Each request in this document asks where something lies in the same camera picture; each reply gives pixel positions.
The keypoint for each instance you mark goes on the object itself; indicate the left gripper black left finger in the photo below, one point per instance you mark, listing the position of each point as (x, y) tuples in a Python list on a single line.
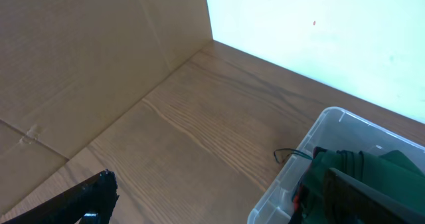
[(91, 201)]

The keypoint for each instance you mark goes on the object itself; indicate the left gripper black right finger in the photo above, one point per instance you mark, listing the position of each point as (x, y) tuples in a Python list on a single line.
[(347, 200)]

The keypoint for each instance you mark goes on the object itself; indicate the red navy plaid shirt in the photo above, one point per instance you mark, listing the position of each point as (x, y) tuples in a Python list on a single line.
[(297, 201)]

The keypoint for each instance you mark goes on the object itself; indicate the dark green garment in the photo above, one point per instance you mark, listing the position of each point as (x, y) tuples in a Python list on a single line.
[(392, 174)]

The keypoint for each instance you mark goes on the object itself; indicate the clear plastic storage container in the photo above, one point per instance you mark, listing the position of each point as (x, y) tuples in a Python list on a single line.
[(335, 129)]

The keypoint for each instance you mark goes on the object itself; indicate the brown cardboard side panel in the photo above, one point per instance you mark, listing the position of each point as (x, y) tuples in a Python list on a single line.
[(70, 68)]

